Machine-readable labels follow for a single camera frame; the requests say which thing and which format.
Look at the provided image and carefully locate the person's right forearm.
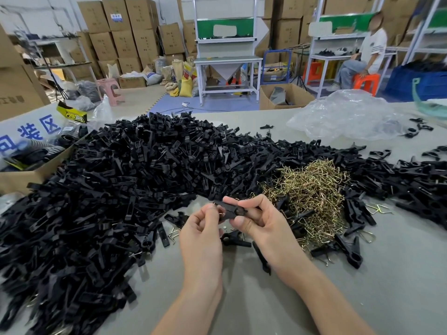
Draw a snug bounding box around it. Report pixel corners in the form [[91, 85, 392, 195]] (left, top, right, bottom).
[[279, 264, 377, 335]]

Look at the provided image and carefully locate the wall of brown cardboard boxes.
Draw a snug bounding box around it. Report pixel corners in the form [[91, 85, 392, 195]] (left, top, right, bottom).
[[263, 0, 423, 58]]

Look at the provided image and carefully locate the large brown cardboard box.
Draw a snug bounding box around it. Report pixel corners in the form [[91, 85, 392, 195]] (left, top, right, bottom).
[[0, 24, 52, 122]]

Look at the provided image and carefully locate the person's left forearm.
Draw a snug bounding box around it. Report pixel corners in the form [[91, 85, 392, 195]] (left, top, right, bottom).
[[152, 275, 224, 335]]

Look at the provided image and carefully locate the pink plastic stool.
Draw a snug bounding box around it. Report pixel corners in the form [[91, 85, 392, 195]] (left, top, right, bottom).
[[96, 78, 126, 107]]

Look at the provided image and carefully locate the yellow and black packet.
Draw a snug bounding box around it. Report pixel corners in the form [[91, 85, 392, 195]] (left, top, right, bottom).
[[56, 100, 88, 124]]

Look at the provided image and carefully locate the open cardboard box with goods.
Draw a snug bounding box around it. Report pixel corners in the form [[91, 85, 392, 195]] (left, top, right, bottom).
[[0, 101, 92, 196]]

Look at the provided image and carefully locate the white workbench with green panel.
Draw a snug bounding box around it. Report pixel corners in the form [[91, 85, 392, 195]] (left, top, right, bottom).
[[307, 0, 399, 99]]

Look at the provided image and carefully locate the stack of brown cardboard boxes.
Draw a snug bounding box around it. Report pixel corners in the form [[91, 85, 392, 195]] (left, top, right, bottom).
[[66, 0, 197, 89]]

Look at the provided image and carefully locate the orange plastic stool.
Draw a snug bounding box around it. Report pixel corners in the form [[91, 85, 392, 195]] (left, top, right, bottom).
[[352, 73, 381, 97], [302, 61, 324, 85]]

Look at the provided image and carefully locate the large clear plastic bag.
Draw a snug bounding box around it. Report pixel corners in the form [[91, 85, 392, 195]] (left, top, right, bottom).
[[286, 89, 406, 142]]

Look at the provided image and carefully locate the small clear plastic bag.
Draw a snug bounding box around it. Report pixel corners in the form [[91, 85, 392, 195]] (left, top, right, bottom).
[[87, 95, 115, 133]]

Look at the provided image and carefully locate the open cardboard box with bag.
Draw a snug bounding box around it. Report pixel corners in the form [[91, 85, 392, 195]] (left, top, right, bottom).
[[259, 83, 317, 111]]

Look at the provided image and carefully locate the black plastic bag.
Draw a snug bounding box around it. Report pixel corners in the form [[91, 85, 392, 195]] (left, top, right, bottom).
[[76, 80, 102, 104]]

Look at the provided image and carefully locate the green translucent plastic piece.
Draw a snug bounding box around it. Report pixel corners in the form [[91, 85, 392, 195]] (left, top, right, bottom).
[[411, 77, 447, 120]]

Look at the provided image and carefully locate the person's right hand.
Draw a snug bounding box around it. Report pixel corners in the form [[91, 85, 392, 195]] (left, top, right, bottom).
[[222, 194, 310, 278]]

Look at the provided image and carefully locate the heap of yellow filled sacks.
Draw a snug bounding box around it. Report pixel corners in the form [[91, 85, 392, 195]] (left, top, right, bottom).
[[154, 56, 200, 98]]

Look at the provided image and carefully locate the white filled sack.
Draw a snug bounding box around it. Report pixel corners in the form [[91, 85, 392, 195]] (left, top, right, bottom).
[[120, 68, 163, 87]]

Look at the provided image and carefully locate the pile of black plastic clips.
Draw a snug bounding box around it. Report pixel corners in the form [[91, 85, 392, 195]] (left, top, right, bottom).
[[0, 112, 447, 335]]

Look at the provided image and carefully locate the white workbench with hopper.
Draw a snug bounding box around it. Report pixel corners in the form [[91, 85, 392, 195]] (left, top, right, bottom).
[[193, 0, 270, 107]]

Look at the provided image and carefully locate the blue metal cart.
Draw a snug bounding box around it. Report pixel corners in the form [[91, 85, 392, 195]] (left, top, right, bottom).
[[261, 49, 293, 83]]

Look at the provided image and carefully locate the white workbench frame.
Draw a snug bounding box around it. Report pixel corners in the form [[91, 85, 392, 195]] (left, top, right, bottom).
[[402, 0, 447, 67]]

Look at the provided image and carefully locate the black tripod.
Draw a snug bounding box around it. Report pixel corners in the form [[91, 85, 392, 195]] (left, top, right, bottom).
[[291, 44, 312, 92]]

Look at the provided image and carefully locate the pile of gold wire springs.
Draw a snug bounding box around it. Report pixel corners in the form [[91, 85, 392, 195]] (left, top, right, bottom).
[[260, 158, 352, 249]]

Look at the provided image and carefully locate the person's left hand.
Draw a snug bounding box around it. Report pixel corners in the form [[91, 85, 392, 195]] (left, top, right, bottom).
[[179, 204, 224, 280]]

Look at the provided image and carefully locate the blue plastic crate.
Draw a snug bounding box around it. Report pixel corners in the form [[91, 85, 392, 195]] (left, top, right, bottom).
[[383, 62, 447, 102]]

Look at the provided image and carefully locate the grey metal shelf rack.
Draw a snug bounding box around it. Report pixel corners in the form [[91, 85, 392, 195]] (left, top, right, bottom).
[[16, 30, 102, 101]]

